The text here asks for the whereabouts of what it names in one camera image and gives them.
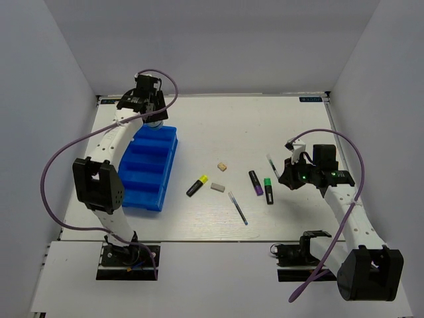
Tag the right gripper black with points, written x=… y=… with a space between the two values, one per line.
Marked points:
x=288 y=176

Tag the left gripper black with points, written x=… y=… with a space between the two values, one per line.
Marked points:
x=159 y=100

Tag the green cap black highlighter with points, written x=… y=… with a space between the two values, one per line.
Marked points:
x=268 y=191

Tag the yellow cap black highlighter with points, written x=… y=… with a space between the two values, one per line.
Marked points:
x=197 y=185

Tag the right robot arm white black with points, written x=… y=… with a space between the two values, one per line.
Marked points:
x=364 y=267

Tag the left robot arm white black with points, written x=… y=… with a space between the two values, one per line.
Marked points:
x=98 y=185

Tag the blue transparent tape roll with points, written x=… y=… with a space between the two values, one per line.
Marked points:
x=156 y=125

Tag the green ink pen refill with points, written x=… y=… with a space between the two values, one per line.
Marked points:
x=272 y=166

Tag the purple cap black highlighter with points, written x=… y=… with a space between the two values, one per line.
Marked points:
x=255 y=183

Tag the left table corner label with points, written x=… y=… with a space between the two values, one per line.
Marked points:
x=108 y=101

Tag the table corner label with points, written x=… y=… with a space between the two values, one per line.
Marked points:
x=108 y=101
x=310 y=99

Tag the blue plastic compartment tray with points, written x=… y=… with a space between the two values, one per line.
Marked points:
x=146 y=166

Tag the blue ink pen refill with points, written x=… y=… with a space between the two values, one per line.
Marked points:
x=235 y=203

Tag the small tan eraser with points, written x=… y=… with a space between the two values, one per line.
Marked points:
x=221 y=166

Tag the right table corner label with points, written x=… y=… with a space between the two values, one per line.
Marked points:
x=310 y=99

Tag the grey white eraser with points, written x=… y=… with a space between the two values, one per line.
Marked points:
x=218 y=187

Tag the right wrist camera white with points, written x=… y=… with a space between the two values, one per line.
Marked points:
x=297 y=147

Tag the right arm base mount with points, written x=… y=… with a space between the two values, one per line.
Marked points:
x=292 y=265

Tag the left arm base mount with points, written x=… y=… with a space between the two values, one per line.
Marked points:
x=138 y=267

